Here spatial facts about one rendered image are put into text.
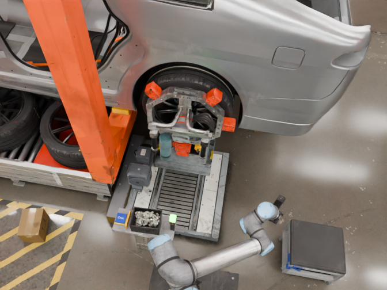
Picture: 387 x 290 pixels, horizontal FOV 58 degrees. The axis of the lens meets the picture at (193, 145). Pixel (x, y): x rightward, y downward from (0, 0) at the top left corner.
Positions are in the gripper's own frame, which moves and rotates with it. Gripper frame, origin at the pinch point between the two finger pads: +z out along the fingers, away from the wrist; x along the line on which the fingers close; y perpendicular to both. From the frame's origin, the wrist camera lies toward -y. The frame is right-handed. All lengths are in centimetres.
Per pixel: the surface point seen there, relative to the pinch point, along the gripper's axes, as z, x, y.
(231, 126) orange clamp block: -10, -56, -35
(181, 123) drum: -30, -80, -19
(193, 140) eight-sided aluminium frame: 2, -83, -14
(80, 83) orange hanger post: -115, -87, -6
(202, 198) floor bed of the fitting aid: 47, -72, 23
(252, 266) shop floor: 57, -10, 49
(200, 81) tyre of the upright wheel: -42, -76, -47
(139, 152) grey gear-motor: -1, -119, 15
